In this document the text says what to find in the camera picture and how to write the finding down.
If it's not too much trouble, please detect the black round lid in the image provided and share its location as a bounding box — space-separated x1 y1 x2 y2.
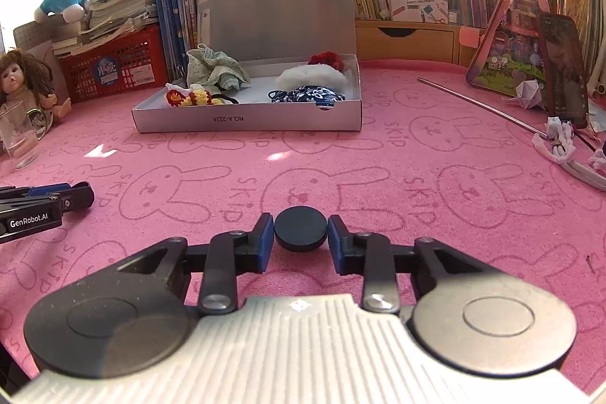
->
275 206 329 252

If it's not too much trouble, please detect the white paper origami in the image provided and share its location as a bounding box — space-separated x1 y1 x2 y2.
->
502 80 545 111

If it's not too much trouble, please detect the thin metal rod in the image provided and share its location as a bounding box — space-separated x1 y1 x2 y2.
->
417 76 550 136

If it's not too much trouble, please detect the red plastic basket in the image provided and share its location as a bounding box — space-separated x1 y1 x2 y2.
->
59 25 170 103

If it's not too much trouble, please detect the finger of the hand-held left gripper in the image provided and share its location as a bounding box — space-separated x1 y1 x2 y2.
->
47 181 95 214
0 183 72 201

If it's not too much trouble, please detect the pink house shaped box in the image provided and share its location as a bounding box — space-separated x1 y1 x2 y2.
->
465 0 559 98

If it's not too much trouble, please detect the white cable bundle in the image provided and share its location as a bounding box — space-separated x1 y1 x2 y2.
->
530 116 606 192

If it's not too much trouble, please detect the brown haired doll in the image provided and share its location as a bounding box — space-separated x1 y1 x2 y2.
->
0 49 72 125

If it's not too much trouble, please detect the grey cardboard box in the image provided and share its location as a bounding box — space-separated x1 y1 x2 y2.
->
131 0 363 134

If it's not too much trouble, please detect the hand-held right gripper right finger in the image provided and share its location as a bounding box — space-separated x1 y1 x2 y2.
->
328 215 488 315

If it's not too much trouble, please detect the red crochet pouch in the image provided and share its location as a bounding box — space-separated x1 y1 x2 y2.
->
308 51 345 71

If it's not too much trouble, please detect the yellow red crochet hair tie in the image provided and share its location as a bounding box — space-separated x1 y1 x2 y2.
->
164 83 240 108

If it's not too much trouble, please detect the grid cutting mat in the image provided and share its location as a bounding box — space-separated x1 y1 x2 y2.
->
12 22 53 52

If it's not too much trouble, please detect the glass mug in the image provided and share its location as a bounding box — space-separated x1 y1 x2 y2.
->
0 101 45 170

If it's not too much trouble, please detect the wooden drawer unit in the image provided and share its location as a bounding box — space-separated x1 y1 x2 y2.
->
354 18 486 68

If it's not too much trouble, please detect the blue floral pouch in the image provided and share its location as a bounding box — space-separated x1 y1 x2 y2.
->
267 84 347 108

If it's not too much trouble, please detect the pink sticky note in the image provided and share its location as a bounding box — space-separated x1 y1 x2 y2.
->
458 28 484 51

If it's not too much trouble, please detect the white fluffy pom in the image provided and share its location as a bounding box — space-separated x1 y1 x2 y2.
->
275 63 348 91

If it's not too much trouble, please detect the smartphone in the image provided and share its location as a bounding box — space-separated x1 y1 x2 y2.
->
537 11 590 130

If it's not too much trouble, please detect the green checkered cloth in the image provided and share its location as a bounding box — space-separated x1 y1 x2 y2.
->
186 43 251 91

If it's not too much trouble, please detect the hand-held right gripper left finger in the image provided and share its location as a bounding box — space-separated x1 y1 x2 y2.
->
116 213 276 315

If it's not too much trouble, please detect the pink bunny print mat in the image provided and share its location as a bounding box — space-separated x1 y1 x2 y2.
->
0 59 606 386

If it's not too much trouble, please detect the row of blue books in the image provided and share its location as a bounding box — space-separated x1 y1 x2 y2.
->
152 0 223 78

